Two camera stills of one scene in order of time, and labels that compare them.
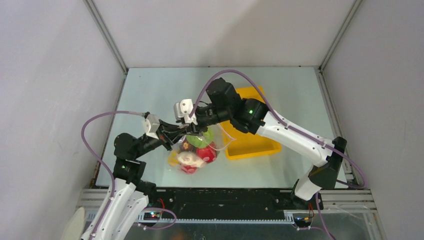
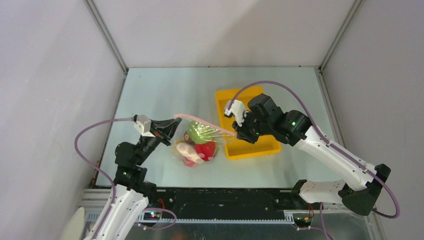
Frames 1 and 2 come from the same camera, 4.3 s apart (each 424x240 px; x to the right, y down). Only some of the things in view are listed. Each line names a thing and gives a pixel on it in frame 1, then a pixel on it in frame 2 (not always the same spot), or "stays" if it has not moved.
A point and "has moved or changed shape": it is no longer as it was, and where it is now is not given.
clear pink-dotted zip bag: x=193 y=153 has moved or changed shape
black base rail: x=218 y=205 stays
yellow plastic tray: x=241 y=145 stays
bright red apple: x=189 y=169 -> x=188 y=162
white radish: x=188 y=158 -> x=188 y=150
